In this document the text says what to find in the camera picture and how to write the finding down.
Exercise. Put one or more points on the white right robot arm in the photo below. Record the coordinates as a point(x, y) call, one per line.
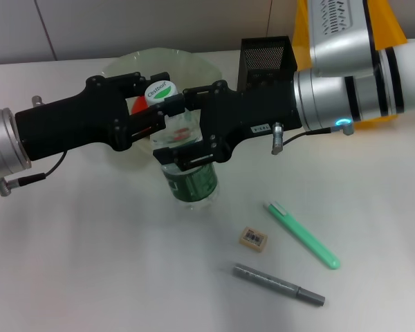
point(408, 79)

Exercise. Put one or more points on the clear water bottle green label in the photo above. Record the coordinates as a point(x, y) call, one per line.
point(192, 186)

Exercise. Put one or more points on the mint green pen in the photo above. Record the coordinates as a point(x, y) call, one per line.
point(301, 233)

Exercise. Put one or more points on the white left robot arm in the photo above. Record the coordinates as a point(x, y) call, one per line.
point(3, 141)

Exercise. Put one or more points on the yellow plastic bin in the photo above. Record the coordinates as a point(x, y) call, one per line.
point(302, 41)

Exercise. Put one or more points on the black mesh pen holder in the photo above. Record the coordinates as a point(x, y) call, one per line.
point(263, 62)

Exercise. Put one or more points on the orange fruit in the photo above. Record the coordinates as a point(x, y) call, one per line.
point(138, 105)

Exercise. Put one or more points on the beige eraser with barcode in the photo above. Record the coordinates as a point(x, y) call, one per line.
point(251, 239)

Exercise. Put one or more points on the pale green glass fruit plate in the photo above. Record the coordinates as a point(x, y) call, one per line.
point(131, 65)

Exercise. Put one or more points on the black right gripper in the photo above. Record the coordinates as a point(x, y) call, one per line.
point(256, 107)

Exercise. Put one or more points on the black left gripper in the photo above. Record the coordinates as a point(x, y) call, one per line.
point(69, 121)

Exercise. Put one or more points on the grey marker pen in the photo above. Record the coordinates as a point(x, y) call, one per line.
point(269, 280)

